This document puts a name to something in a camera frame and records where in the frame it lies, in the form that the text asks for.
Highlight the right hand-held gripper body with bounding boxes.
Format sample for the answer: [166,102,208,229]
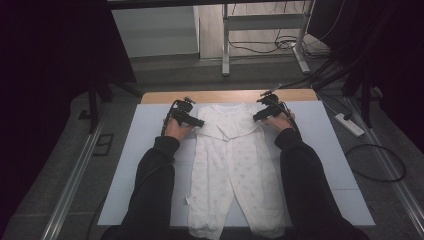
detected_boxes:
[256,83,284,116]

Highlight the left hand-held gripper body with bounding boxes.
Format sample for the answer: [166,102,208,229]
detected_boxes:
[170,96,196,126]

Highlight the white baby romper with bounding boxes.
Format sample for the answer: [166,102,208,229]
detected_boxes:
[185,103,294,240]

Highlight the person's right hand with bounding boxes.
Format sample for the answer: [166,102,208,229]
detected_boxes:
[263,109,297,133]

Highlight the person's left hand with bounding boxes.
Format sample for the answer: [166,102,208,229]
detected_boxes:
[165,117,196,143]

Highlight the light blue mat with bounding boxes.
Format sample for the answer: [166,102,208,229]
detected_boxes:
[97,100,376,228]

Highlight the white panel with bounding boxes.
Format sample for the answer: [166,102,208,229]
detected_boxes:
[111,5,201,59]

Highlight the white power strip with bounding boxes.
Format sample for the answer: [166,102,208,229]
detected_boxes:
[334,112,366,138]

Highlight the black floor plate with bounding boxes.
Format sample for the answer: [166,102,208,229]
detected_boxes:
[92,133,115,157]

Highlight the black stand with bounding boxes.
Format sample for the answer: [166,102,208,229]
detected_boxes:
[78,76,144,134]
[343,66,384,129]

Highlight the dark curtain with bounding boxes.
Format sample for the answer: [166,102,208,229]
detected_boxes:
[0,0,138,234]
[306,0,424,154]

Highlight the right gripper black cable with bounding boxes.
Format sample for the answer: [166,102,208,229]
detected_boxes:
[276,101,301,134]

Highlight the bundle of black floor cables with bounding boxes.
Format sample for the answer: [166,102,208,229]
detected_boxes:
[276,56,354,91]

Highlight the tangled black cables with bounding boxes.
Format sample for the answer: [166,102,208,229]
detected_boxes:
[228,0,331,61]

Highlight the black power strip cable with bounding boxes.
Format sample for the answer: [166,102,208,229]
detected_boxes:
[311,84,354,121]

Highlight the white metal desk frame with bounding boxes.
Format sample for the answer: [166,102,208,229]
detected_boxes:
[221,0,316,78]

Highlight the aluminium floor rail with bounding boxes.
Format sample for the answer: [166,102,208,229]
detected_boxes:
[344,96,424,238]
[39,106,111,240]

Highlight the looped black floor cable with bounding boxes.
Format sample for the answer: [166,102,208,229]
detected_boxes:
[344,143,408,184]

